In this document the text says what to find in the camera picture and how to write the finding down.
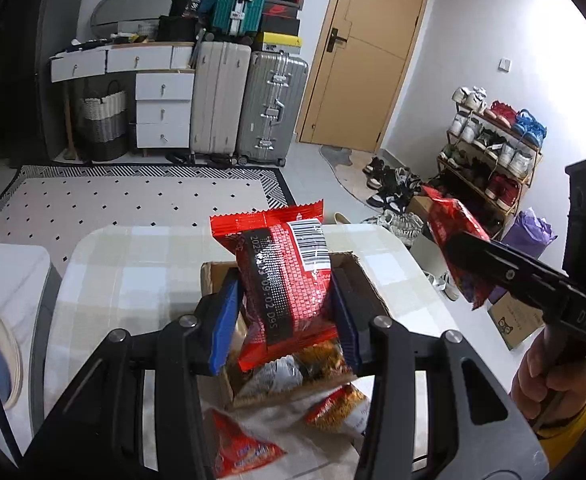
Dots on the silver suitcase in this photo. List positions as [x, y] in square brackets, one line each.
[270, 110]

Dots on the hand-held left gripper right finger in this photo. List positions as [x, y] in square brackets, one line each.
[348, 325]

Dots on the wooden shoe rack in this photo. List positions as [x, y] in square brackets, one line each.
[533, 160]

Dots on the brown cardboard box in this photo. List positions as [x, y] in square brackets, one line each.
[215, 280]

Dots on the purple bag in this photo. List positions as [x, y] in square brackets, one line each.
[528, 235]

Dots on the white desk with drawers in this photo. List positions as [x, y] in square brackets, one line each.
[163, 110]

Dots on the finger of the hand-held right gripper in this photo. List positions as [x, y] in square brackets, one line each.
[478, 255]

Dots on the black red shoe box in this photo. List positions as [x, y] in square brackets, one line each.
[282, 8]

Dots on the white light switch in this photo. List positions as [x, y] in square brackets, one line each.
[504, 64]

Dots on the wooden door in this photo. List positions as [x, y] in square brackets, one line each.
[363, 60]

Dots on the silver purple snack packet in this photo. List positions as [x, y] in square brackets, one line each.
[273, 377]

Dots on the white side table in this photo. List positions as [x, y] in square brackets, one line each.
[8, 280]

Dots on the white sneakers pair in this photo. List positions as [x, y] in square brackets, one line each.
[443, 285]

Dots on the woven laundry basket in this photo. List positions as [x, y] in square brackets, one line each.
[104, 125]

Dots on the red barcode snack packet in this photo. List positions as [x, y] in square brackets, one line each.
[278, 280]

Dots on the patterned floor rug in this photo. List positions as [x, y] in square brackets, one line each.
[123, 200]

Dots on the beige door mat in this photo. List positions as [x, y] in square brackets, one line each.
[345, 170]

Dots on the dark red snack packet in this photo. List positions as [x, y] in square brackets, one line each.
[453, 220]

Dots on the red blue chip packet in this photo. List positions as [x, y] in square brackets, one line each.
[243, 450]

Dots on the black bag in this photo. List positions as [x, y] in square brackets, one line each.
[183, 10]

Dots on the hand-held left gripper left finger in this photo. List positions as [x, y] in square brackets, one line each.
[225, 330]

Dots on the small printed cardboard box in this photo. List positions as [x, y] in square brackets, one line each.
[515, 325]

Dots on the red gold snack packet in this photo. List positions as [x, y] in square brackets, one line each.
[335, 407]

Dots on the pile of dark shoes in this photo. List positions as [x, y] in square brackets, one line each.
[393, 185]

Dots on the person's right hand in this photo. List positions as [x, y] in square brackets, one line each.
[533, 385]

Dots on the black wardrobe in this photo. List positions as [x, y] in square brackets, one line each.
[18, 60]

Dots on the grey rounded panel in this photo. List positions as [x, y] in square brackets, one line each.
[128, 10]

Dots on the white suitcase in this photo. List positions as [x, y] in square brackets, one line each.
[220, 100]

